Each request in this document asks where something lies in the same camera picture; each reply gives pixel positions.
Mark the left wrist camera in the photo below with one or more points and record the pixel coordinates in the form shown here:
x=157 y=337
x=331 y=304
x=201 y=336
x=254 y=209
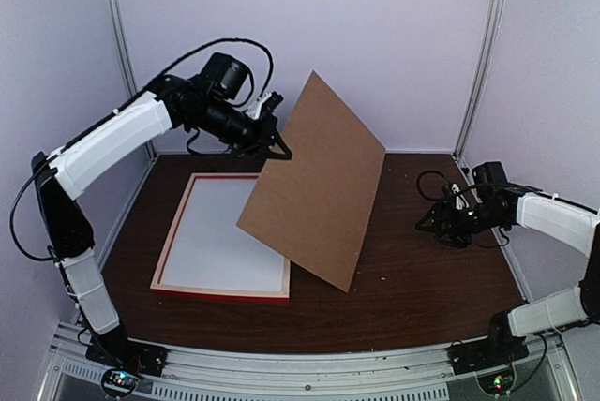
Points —
x=223 y=76

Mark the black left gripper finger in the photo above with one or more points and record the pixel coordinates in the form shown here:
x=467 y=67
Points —
x=248 y=154
x=278 y=149

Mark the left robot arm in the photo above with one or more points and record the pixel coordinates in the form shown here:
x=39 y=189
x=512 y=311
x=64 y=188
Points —
x=166 y=103

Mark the aluminium corner post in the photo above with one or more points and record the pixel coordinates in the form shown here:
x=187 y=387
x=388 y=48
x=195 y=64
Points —
x=491 y=30
x=120 y=40

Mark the circuit board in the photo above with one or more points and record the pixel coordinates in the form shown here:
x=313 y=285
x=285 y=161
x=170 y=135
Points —
x=496 y=384
x=117 y=382

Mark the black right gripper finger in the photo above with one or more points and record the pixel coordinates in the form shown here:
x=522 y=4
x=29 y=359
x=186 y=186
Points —
x=428 y=222
x=458 y=242

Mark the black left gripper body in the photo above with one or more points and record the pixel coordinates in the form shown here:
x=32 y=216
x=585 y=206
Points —
x=238 y=132

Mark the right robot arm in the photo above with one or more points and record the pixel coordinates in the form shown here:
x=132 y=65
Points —
x=557 y=240

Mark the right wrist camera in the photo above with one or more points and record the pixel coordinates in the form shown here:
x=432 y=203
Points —
x=490 y=174

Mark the white mat board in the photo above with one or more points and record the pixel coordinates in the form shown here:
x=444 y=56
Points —
x=211 y=232

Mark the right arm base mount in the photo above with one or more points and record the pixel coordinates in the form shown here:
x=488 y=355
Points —
x=498 y=348

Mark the aluminium front rail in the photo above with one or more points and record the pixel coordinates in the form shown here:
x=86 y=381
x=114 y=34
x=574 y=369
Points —
x=422 y=373

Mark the brown backing board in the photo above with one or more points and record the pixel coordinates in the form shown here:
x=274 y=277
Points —
x=314 y=209

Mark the right circuit board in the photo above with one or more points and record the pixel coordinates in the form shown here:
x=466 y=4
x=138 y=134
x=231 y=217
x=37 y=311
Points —
x=496 y=384

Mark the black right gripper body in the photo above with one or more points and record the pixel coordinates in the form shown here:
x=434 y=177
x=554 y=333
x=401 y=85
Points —
x=469 y=223

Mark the left circuit board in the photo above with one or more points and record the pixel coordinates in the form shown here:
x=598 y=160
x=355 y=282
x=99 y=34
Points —
x=117 y=382

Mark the left aluminium corner post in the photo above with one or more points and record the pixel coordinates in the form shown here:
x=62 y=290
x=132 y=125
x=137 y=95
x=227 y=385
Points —
x=120 y=40

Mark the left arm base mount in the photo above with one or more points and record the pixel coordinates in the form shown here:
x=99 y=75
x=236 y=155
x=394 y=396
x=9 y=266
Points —
x=126 y=354

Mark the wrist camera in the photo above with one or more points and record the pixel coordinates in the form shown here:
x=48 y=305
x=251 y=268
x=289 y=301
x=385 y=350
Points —
x=223 y=76
x=490 y=174

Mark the red wooden picture frame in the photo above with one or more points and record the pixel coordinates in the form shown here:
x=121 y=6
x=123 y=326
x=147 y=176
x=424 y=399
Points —
x=164 y=274

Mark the right aluminium corner post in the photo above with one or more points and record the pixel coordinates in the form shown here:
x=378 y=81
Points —
x=491 y=30

